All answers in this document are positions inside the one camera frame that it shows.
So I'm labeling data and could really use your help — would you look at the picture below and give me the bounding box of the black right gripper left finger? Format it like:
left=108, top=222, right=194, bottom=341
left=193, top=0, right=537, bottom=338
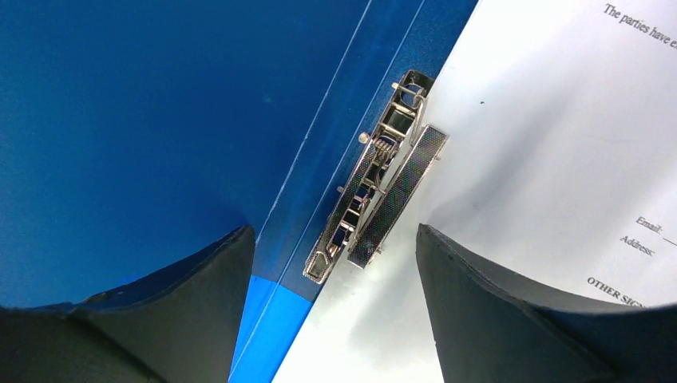
left=1, top=225, right=255, bottom=382

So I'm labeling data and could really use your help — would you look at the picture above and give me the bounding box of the blue plastic folder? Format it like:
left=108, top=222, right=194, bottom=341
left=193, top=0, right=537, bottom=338
left=1, top=1, right=475, bottom=382

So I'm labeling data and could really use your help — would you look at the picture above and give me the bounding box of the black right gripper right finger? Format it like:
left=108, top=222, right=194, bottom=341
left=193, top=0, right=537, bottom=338
left=416, top=224, right=676, bottom=382

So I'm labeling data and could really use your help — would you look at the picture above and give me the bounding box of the metal folder clip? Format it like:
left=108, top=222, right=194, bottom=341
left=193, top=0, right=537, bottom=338
left=303, top=69, right=447, bottom=284

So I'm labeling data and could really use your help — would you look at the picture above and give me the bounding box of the white paper sheet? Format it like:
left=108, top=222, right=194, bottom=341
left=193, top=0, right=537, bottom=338
left=274, top=1, right=676, bottom=382

